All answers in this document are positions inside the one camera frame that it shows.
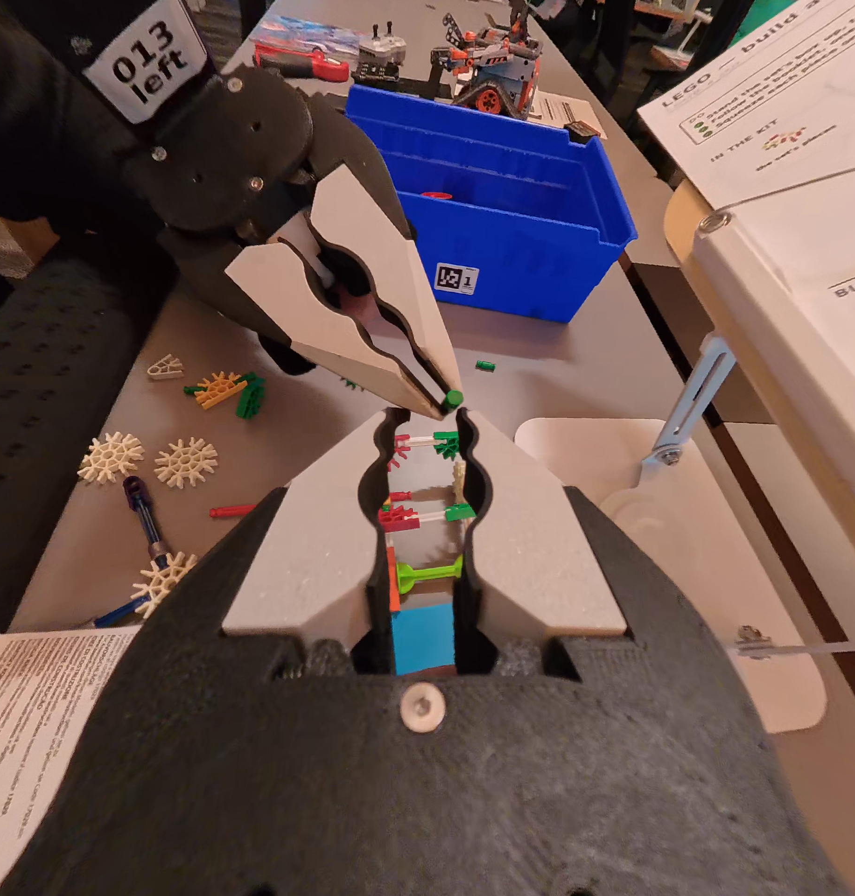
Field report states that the small grey control unit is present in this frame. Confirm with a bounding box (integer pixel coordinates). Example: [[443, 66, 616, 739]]
[[357, 21, 409, 81]]

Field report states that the yellow connector green rod assembly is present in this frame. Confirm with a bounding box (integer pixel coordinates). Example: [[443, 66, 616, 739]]
[[184, 371, 250, 410]]

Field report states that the blue plastic bin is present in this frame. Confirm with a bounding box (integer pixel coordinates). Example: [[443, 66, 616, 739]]
[[345, 84, 638, 324]]

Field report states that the multicolour toy construction model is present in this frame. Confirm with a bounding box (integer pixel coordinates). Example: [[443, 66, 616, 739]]
[[209, 420, 479, 676]]

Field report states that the black perforated chair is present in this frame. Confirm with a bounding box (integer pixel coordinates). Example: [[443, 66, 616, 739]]
[[0, 241, 183, 638]]

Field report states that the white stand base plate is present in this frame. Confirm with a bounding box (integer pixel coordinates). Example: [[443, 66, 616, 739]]
[[513, 418, 827, 735]]

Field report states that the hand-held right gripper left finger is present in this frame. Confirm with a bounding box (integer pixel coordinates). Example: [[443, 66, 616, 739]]
[[221, 409, 400, 676]]

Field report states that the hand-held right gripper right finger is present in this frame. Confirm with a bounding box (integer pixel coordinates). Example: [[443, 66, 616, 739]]
[[453, 409, 629, 676]]

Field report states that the white printed sheet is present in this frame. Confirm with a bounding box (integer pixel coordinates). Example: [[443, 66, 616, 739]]
[[536, 91, 603, 137]]

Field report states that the red black handheld tool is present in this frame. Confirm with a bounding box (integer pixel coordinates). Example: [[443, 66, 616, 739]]
[[254, 43, 350, 84]]

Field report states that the metal wire page holder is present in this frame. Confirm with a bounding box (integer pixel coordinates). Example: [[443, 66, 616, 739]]
[[699, 162, 855, 235]]

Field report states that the orange grey toy robot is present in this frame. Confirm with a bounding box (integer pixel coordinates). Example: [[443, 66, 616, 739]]
[[431, 0, 544, 120]]

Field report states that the blue rod snowflake assembly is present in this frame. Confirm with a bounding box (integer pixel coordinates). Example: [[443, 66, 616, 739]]
[[84, 476, 199, 627]]

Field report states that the white document stand board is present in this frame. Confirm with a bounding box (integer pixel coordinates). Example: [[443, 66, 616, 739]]
[[664, 164, 855, 505]]

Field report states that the colourful picture booklet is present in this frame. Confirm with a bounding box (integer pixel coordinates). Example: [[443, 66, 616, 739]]
[[249, 14, 362, 57]]

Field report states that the clear acrylic bracket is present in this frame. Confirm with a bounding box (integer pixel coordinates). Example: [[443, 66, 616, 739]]
[[596, 455, 775, 662]]

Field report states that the cream snowflake connector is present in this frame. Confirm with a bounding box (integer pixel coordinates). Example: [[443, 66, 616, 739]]
[[77, 432, 146, 485], [153, 437, 220, 490]]

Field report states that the white instruction leaflet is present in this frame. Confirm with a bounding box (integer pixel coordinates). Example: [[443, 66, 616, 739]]
[[0, 625, 143, 893]]

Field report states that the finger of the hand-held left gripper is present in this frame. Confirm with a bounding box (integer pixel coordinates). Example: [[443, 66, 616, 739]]
[[307, 164, 465, 414], [224, 238, 446, 422]]

